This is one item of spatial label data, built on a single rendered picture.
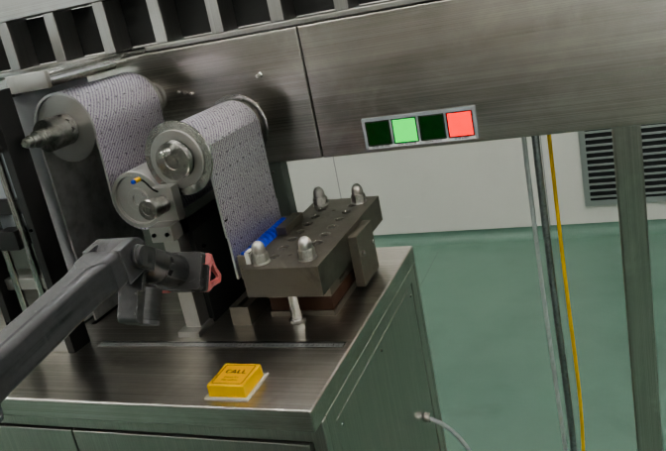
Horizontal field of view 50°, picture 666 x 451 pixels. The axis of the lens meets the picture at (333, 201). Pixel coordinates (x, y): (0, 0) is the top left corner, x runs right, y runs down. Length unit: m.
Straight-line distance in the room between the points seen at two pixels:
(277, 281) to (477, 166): 2.76
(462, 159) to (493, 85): 2.52
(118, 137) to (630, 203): 1.12
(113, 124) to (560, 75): 0.90
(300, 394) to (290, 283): 0.25
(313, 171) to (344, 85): 2.73
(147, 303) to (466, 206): 3.09
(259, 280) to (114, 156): 0.41
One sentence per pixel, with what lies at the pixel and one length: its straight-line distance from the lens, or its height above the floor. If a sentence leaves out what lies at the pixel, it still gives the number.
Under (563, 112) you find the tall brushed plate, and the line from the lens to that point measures 1.50.
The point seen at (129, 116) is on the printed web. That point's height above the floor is 1.33.
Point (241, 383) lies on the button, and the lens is 1.21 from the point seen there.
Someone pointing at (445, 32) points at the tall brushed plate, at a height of 1.38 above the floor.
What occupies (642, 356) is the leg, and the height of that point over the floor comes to 0.54.
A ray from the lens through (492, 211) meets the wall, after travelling 4.09.
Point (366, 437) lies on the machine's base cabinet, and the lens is 1.38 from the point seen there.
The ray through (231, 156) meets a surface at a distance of 1.45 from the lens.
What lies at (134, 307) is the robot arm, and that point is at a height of 1.10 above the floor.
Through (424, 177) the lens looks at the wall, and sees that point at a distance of 4.09.
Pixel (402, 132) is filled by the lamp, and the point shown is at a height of 1.18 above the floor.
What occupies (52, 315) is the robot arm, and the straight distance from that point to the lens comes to 1.00.
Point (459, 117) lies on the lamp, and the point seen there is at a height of 1.20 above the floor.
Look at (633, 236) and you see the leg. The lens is 1.75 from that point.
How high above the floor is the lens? 1.50
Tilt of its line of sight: 16 degrees down
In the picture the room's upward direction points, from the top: 11 degrees counter-clockwise
